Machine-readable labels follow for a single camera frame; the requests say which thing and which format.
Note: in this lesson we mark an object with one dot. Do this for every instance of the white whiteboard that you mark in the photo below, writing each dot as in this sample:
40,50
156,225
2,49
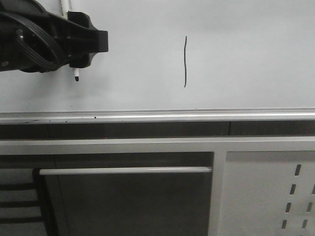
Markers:
182,54

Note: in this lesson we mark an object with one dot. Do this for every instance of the white perforated metal panel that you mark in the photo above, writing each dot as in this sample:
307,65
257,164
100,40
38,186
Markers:
268,194

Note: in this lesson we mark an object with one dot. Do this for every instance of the aluminium whiteboard tray rail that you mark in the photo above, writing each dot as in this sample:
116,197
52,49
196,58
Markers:
168,115

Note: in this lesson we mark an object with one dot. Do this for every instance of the grey panel with white rail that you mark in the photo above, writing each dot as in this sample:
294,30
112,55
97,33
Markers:
143,201

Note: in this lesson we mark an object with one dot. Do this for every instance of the white black dry-erase marker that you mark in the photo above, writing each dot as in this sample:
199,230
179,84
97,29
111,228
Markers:
66,6

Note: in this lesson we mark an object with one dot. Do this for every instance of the white metal table frame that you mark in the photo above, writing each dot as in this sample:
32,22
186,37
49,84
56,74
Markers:
219,147

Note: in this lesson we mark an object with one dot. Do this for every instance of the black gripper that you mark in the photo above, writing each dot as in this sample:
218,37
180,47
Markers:
27,46

